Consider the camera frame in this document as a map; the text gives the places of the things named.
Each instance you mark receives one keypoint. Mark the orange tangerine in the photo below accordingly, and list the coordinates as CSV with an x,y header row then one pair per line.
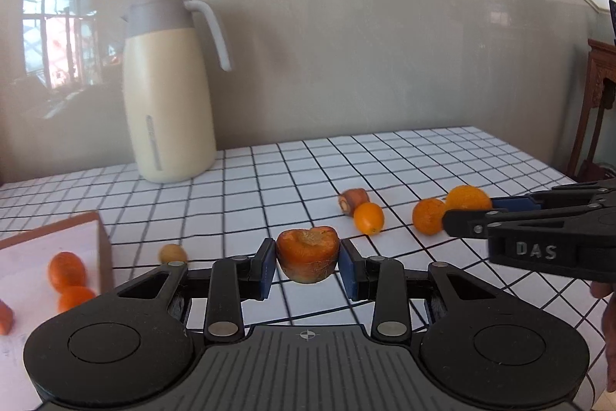
x,y
467,198
67,269
427,216
74,299

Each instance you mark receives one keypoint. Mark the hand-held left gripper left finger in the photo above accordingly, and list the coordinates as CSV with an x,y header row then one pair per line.
x,y
267,271

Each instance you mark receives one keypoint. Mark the oval orange kumquat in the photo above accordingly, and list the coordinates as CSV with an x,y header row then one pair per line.
x,y
369,218

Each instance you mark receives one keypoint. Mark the white black checked tablecloth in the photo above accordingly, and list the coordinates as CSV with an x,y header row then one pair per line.
x,y
298,170

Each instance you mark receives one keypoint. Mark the small brown kiwi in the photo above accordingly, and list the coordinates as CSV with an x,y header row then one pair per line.
x,y
173,253

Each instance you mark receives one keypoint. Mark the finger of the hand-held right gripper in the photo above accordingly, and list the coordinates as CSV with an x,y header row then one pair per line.
x,y
512,203
462,222

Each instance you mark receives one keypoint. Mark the brown-tipped carrot chunk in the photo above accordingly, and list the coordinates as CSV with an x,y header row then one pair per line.
x,y
355,198

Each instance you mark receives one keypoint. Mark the pale-ended carrot piece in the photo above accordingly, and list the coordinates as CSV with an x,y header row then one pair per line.
x,y
5,317

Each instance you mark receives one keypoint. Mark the cream thermos jug grey lid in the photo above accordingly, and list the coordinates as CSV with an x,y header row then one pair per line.
x,y
168,103

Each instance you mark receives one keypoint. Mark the brown cardboard box white inside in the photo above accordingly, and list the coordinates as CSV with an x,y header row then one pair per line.
x,y
43,242

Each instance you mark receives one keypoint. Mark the carved wooden furniture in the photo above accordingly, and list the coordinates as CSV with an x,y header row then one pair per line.
x,y
596,103

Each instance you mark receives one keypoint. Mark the wide orange-brown carrot chunk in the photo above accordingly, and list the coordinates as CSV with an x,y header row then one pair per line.
x,y
308,254

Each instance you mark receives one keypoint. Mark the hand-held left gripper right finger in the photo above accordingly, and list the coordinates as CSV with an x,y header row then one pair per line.
x,y
349,271

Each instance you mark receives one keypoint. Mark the person's right hand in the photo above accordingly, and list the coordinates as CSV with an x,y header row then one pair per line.
x,y
610,334

